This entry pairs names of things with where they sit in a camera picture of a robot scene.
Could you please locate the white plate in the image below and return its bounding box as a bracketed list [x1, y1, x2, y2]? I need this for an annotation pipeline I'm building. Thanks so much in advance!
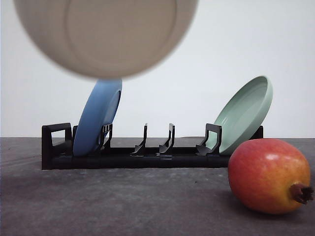
[14, 0, 199, 80]

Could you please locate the red yellow pomegranate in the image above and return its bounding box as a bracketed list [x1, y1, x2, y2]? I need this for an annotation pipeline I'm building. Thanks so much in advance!
[228, 138, 314, 215]

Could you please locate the blue plate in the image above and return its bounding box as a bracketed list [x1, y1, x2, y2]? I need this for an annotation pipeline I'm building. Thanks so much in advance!
[73, 79, 123, 157]

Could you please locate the green plate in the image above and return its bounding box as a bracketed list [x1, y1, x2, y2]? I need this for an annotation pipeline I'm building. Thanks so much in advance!
[207, 76, 273, 154]

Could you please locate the black dish rack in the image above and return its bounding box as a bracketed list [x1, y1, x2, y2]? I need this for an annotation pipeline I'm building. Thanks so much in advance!
[41, 122, 264, 170]

